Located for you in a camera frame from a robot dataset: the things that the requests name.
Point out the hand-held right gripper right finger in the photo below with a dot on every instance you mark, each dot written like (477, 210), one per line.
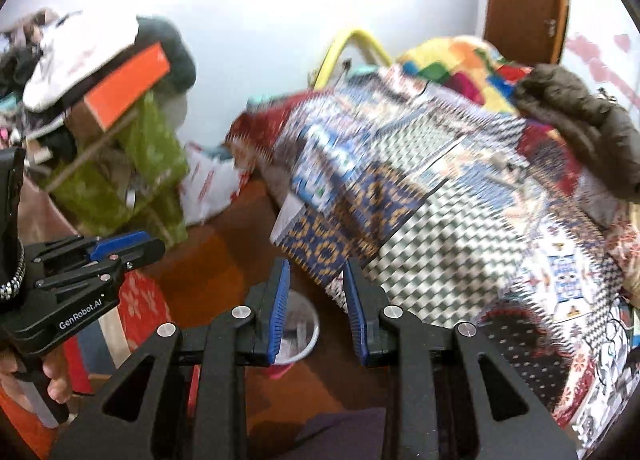
(356, 310)

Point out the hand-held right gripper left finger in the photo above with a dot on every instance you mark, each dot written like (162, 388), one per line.
(277, 315)

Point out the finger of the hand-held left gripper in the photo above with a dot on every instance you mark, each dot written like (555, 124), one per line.
(145, 252)
(120, 242)

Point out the white plastic basin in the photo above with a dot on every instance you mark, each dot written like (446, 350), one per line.
(302, 330)

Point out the person's left hand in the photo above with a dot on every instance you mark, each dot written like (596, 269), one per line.
(57, 380)

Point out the red floral box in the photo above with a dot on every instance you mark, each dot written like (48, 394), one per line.
(145, 305)

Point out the white red-printed plastic bag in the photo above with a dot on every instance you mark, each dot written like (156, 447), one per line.
(210, 185)

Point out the wooden stick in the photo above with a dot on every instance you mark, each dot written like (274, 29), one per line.
(95, 150)

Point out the green patterned bag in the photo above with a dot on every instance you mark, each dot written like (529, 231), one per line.
(150, 150)

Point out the patchwork printed blanket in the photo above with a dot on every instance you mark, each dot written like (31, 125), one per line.
(450, 250)

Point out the orange cardboard box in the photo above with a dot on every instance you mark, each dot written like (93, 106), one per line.
(125, 85)

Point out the white cloth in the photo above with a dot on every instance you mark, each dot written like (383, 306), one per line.
(65, 65)

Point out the dark grey cushion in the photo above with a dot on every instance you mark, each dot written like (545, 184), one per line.
(172, 50)

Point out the dark clothes pile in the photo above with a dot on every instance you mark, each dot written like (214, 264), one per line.
(15, 70)

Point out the colourful block quilt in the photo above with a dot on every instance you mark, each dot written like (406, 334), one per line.
(460, 60)

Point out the yellow foam tube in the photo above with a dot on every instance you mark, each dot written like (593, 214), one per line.
(360, 35)

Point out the brown padded jacket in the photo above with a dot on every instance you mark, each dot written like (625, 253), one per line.
(575, 110)

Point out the pink heart stickers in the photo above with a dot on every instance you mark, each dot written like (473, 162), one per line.
(582, 48)

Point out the frosted sliding wardrobe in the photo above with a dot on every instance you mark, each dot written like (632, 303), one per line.
(595, 20)

